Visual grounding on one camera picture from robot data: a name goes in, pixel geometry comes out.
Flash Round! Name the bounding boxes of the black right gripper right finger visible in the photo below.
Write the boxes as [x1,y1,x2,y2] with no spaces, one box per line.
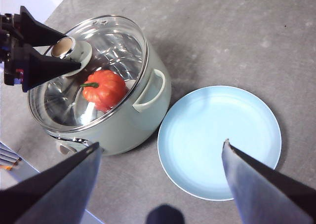
[221,139,316,224]

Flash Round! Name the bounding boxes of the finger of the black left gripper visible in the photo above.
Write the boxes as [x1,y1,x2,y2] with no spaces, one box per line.
[19,5,68,47]
[21,43,82,93]

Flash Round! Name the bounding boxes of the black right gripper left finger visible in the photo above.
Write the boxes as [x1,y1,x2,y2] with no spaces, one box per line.
[0,142,103,224]

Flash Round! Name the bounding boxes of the orange pumpkin with green stem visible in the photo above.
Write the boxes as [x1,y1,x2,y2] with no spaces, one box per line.
[80,70,128,112]

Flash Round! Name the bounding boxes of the glass lid with green knob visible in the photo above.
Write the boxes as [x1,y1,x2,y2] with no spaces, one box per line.
[28,15,150,133]

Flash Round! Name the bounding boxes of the blue round plate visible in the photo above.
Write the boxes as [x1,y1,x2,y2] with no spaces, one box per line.
[157,85,282,201]

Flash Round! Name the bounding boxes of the pale green electric steamer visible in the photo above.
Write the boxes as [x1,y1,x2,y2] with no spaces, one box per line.
[28,36,172,157]

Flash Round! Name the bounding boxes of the striped white orange object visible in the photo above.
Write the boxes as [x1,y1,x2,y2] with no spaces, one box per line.
[0,141,22,171]

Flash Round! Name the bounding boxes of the dark rounded object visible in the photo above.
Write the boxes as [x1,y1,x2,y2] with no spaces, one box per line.
[146,203,185,224]

